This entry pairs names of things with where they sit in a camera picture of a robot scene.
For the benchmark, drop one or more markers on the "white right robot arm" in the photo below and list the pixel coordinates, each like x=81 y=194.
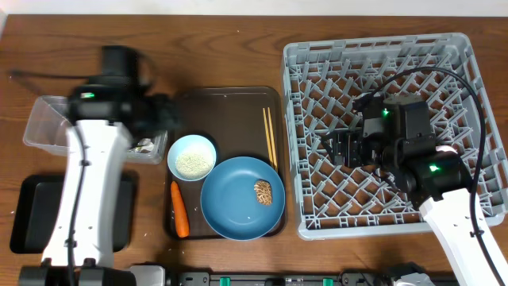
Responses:
x=397 y=137

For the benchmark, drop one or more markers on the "light blue rice bowl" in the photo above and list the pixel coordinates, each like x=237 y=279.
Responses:
x=191 y=157

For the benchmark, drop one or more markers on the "wooden chopstick left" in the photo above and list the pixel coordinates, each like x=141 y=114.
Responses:
x=268 y=139

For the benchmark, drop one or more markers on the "pink cup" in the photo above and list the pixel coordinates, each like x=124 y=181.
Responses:
x=445 y=150

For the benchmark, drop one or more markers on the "clear plastic bin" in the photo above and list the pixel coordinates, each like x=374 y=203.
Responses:
x=47 y=125

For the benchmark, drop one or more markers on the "brown shiitake mushroom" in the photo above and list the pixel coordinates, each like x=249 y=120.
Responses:
x=263 y=192

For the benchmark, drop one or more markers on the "wooden chopstick right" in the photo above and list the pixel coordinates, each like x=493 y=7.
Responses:
x=272 y=139

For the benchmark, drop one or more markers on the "grey dishwasher rack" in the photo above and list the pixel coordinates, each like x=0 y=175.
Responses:
x=320 y=81

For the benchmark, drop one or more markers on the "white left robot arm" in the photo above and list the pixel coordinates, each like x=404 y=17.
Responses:
x=108 y=114

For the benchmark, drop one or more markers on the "black plastic bin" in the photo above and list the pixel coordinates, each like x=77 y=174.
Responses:
x=38 y=206

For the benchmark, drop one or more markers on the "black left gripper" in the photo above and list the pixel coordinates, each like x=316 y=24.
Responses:
x=159 y=119

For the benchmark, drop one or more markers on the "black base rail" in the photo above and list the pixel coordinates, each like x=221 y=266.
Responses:
x=408 y=274

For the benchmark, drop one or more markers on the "green snack wrapper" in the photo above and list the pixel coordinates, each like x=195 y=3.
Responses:
x=145 y=145

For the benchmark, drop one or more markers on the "brown serving tray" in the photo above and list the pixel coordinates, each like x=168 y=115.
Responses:
x=231 y=118

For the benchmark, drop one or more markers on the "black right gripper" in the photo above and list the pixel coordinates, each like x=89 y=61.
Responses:
x=344 y=143

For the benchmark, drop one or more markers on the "orange carrot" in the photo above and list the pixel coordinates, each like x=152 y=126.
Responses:
x=182 y=225

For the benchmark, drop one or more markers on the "wooden chopstick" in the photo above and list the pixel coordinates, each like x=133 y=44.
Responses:
x=268 y=139
x=272 y=139

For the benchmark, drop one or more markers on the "large blue plate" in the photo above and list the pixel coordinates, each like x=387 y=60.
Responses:
x=230 y=203

